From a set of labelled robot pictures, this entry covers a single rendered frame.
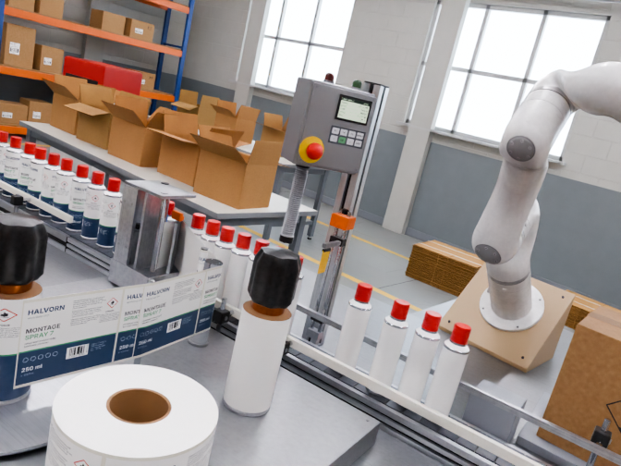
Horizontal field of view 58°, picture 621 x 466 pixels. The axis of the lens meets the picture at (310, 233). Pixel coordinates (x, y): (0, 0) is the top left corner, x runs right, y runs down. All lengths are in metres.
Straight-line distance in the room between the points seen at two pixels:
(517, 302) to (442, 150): 5.40
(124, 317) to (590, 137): 5.88
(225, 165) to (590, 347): 2.16
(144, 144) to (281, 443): 2.78
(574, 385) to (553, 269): 5.31
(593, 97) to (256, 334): 0.75
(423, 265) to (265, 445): 4.46
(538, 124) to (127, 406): 0.90
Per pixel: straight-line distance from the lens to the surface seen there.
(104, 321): 1.01
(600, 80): 1.17
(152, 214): 1.40
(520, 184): 1.38
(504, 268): 1.64
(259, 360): 0.99
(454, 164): 6.98
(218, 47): 9.80
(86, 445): 0.70
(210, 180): 3.08
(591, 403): 1.33
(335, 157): 1.30
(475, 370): 1.64
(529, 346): 1.79
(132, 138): 3.66
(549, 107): 1.25
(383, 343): 1.18
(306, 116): 1.26
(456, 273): 5.24
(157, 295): 1.06
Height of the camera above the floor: 1.45
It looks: 14 degrees down
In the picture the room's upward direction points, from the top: 13 degrees clockwise
